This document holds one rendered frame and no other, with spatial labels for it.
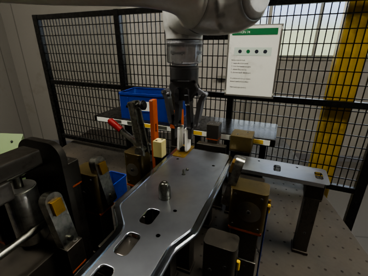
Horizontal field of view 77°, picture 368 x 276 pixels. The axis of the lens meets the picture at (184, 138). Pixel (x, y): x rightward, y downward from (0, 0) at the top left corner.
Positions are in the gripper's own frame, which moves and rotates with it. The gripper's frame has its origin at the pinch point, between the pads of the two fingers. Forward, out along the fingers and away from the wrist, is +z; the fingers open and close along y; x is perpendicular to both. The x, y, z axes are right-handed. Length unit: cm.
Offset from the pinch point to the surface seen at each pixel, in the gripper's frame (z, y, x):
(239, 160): 0.6, 17.3, -6.8
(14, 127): 78, -301, 125
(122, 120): 10, -47, 32
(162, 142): 5.8, -10.9, 7.2
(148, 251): 12.2, 5.0, -29.2
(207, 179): 12.0, 7.7, 0.1
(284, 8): -63, 15, 237
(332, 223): 42, 51, 34
